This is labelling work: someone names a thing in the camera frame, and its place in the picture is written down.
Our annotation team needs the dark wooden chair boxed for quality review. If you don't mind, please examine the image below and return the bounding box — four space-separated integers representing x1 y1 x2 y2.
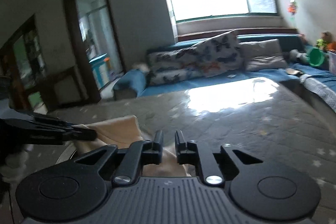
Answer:
38 67 84 111

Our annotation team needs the clear plastic storage box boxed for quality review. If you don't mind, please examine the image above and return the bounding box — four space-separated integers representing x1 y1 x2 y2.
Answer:
327 51 336 75

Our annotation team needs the large butterfly print pillow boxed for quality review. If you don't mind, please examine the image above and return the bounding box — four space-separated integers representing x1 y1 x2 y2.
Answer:
194 31 243 77

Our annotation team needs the colourful pinwheel flower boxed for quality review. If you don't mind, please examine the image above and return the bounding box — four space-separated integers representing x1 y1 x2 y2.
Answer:
288 0 298 28

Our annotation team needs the grey quilted blanket on sofa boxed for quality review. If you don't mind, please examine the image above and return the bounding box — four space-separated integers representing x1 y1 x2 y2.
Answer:
299 73 335 111

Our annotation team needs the stuffed plush toy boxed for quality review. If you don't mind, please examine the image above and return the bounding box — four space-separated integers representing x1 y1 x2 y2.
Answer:
315 31 336 52

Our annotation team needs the cream white garment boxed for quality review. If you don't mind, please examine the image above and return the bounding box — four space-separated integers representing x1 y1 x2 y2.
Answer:
74 115 191 177

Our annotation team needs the long butterfly print pillow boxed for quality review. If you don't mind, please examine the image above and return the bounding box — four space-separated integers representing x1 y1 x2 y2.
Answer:
147 46 211 86

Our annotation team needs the green plastic bucket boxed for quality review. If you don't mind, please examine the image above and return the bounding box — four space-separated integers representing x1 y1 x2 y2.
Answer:
307 47 327 68

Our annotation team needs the grey stuffed toy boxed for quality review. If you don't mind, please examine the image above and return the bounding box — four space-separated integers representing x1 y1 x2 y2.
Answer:
289 50 309 64

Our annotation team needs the dark wooden doorway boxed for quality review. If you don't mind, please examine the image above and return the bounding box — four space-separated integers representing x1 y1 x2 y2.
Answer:
63 0 125 103

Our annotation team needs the blue children's table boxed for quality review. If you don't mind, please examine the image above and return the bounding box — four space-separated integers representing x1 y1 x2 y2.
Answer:
89 54 110 90

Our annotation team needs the white fluffy item on armrest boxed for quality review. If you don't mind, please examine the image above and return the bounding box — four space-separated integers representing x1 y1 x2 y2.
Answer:
132 63 150 74

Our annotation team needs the grey plain pillow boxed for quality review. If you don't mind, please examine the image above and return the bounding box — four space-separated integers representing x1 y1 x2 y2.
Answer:
239 39 288 72

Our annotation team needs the blue corner sofa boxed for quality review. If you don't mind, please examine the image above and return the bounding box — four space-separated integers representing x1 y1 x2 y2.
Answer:
113 31 335 110

